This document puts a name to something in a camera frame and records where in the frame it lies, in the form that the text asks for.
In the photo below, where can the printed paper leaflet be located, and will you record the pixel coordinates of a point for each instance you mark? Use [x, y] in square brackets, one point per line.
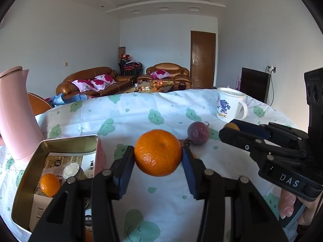
[88, 163]

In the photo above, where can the black television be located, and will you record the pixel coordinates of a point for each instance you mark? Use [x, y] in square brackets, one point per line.
[253, 83]

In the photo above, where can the tall brown vase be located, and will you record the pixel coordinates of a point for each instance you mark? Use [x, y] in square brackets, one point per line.
[122, 53]

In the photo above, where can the brown leather sofa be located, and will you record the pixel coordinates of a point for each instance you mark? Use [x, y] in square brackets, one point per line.
[85, 73]

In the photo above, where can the wooden coffee table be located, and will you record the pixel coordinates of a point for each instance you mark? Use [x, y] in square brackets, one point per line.
[131, 89]

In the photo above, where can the white wall socket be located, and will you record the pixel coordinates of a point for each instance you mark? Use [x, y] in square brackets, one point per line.
[272, 69]

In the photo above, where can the blue clothing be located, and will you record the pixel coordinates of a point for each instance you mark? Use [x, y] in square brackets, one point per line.
[65, 99]

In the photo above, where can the person's right hand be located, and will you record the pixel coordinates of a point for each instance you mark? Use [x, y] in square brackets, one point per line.
[287, 203]

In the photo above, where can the pink electric kettle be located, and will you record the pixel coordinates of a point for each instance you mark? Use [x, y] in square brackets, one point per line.
[15, 111]

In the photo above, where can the brown leather armchair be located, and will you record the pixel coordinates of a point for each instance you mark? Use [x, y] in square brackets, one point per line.
[166, 66]

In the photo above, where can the pink metal tin box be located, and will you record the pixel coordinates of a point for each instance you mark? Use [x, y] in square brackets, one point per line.
[73, 141]

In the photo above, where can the purple passion fruit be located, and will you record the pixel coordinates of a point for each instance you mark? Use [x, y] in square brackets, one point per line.
[198, 133]

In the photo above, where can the brown wooden door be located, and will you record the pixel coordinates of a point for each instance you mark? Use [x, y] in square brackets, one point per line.
[203, 60]

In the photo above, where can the stacked dark chairs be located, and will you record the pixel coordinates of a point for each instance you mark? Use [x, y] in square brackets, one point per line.
[128, 68]

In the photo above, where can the pink floral cushion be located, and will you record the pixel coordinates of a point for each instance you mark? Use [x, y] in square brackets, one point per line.
[160, 74]
[82, 84]
[101, 82]

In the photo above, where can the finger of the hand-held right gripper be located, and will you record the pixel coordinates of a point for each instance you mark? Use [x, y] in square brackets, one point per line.
[239, 141]
[252, 128]

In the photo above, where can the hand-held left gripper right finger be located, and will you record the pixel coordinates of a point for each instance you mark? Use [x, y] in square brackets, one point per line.
[190, 174]

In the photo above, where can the white tablecloth green print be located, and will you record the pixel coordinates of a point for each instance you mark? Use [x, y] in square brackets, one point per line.
[138, 105]

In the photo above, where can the white mug blue print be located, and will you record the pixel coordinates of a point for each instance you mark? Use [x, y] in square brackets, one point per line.
[232, 100]

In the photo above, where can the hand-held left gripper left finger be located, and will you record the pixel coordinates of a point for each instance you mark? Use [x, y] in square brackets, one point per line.
[123, 179]

